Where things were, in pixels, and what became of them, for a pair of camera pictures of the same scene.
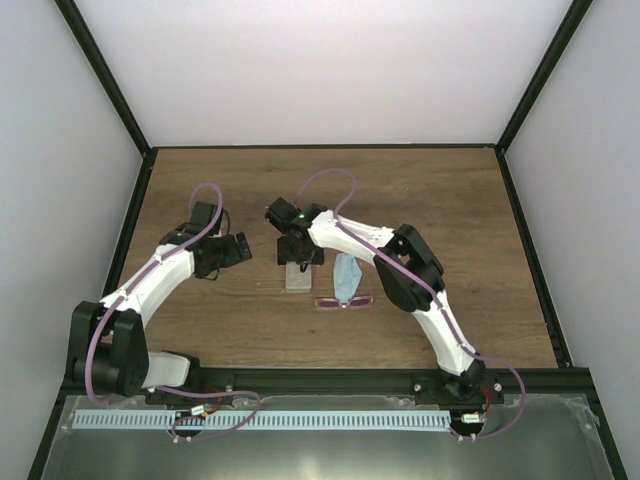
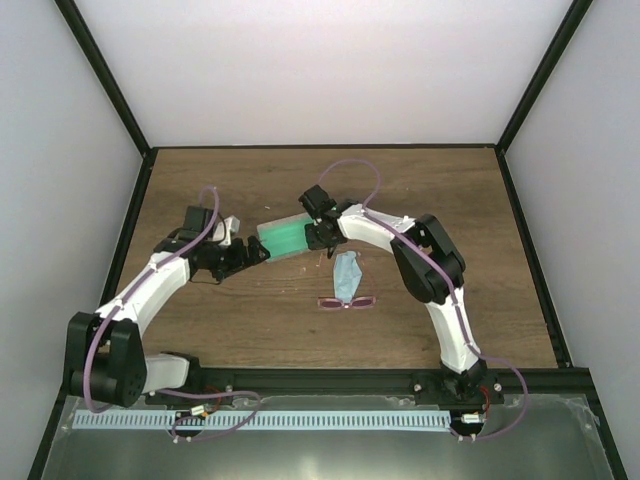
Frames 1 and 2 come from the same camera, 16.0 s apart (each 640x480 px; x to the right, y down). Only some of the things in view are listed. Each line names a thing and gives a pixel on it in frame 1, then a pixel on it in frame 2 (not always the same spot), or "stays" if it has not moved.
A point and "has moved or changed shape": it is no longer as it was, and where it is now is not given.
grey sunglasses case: x=297 y=281 has moved or changed shape
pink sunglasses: x=326 y=303 stays
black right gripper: x=317 y=258 to x=314 y=242
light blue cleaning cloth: x=347 y=276 stays
